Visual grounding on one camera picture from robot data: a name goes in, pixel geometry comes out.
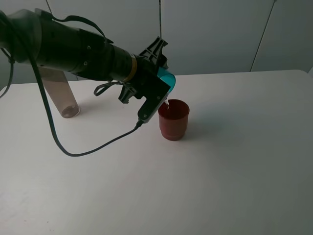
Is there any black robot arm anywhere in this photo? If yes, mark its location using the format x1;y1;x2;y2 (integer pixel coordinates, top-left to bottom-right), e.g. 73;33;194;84
0;9;170;103

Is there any red plastic cup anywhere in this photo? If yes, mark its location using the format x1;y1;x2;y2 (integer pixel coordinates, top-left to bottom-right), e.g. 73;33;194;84
158;99;190;141

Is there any black camera cable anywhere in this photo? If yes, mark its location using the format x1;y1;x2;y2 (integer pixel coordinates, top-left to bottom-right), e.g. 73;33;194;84
0;14;145;157

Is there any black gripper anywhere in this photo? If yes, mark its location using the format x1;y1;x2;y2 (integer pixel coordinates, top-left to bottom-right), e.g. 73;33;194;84
118;37;168;103

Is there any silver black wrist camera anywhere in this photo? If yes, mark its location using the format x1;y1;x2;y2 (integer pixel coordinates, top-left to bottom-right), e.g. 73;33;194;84
137;76;170;123

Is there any teal translucent plastic cup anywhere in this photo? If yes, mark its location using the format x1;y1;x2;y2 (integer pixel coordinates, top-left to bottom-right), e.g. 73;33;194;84
157;67;176;93

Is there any clear brownish plastic bottle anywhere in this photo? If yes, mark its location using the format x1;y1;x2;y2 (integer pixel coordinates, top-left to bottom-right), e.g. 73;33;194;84
39;67;80;118

